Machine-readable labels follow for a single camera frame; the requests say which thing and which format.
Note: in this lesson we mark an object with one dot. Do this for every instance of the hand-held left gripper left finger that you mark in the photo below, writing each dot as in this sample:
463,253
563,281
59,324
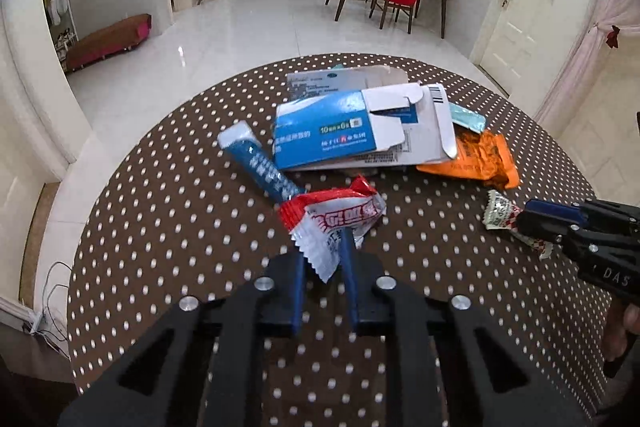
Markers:
298,292

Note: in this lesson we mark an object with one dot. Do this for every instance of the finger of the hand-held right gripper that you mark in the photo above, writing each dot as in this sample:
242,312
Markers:
540,229
550,208

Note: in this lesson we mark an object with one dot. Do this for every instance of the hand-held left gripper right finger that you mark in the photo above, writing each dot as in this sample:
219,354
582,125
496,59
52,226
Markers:
348,277

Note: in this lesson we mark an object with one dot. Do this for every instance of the small white candy wrapper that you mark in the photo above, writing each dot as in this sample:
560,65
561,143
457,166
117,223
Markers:
500,214

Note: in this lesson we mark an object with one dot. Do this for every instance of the red white wrapper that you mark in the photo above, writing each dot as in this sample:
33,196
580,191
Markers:
335,217

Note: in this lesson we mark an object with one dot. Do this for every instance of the person's right hand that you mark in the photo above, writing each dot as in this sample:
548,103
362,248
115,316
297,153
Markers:
625,332

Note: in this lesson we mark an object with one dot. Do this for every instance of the orange wrapper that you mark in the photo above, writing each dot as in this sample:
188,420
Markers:
475,159

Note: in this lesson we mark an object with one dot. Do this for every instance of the teal wrapper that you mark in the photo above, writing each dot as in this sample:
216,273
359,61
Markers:
467,119

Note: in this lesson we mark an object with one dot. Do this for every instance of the brown polka-dot tablecloth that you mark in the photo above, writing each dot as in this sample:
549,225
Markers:
190,232

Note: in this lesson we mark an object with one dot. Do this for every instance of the blue tube sachet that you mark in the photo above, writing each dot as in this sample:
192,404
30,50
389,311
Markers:
260,167

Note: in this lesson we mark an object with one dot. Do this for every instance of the blue white medicine box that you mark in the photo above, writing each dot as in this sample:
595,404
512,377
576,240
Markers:
330,132

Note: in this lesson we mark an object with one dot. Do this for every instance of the pink curtain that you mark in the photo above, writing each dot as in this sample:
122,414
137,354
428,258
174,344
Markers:
590,42

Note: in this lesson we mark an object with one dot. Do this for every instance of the red bow tie-back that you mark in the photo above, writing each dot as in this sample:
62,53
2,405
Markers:
612,36

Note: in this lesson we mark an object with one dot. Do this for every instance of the grey flattened carton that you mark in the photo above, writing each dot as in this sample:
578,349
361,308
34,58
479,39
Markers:
345,79

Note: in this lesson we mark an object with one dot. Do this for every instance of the wooden chair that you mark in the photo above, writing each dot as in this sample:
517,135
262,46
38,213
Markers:
395,14

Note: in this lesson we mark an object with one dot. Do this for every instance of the red brown bench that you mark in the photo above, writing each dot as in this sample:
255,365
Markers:
107,42

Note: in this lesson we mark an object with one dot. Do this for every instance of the white coat rack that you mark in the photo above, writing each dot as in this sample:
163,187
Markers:
55,2

